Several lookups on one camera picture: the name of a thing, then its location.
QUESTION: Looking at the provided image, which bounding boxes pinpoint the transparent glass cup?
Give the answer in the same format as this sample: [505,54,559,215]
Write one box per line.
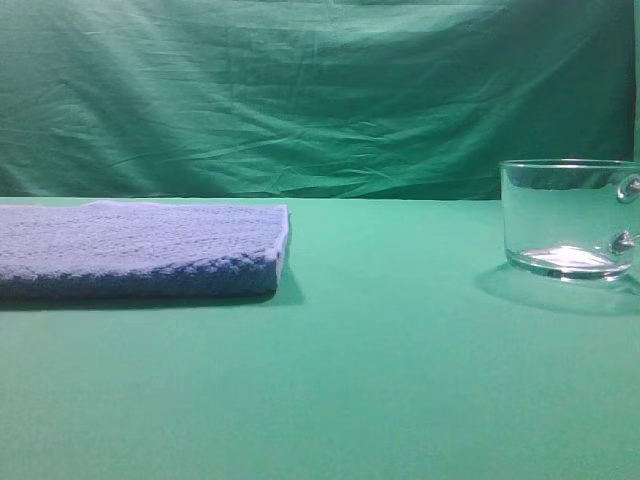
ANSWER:
[500,159,639,280]

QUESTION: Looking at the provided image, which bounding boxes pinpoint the folded blue towel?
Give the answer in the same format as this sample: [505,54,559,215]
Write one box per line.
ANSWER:
[1,200,289,300]

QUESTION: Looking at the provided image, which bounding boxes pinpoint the green table cloth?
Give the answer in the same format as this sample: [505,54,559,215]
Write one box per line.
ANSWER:
[1,200,639,479]

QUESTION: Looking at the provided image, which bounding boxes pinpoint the green backdrop cloth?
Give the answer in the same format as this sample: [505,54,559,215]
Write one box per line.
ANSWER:
[1,1,639,200]

